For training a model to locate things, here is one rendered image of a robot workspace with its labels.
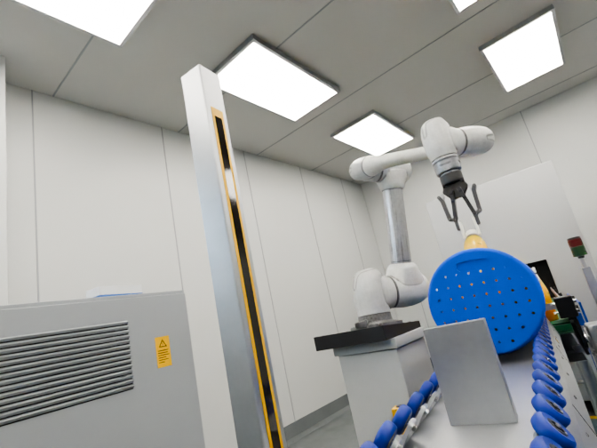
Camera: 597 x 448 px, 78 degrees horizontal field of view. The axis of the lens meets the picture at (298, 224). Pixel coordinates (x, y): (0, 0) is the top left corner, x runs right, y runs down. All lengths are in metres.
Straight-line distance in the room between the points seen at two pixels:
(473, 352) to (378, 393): 1.07
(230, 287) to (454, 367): 0.40
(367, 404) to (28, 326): 1.41
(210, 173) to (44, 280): 2.59
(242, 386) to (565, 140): 5.99
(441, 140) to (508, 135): 5.11
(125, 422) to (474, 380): 1.57
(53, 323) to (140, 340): 0.38
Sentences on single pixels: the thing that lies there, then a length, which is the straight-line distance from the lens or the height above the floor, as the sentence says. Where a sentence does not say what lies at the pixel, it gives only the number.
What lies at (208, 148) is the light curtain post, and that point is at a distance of 0.77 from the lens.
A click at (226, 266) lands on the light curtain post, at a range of 0.69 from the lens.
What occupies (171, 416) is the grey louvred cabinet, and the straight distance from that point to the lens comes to 2.07.
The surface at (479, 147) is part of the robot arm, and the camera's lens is 1.51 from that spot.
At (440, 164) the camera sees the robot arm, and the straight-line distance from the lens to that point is 1.39.
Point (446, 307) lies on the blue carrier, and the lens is 1.14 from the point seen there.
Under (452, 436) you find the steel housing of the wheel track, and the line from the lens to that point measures 0.68.
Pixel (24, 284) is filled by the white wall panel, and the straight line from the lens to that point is 3.21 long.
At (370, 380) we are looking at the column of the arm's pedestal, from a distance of 1.73.
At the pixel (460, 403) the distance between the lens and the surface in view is 0.72.
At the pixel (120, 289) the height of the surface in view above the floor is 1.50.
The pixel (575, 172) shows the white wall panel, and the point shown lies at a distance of 6.26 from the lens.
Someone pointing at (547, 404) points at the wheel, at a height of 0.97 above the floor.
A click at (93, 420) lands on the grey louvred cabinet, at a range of 1.92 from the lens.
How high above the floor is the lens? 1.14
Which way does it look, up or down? 15 degrees up
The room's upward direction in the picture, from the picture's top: 13 degrees counter-clockwise
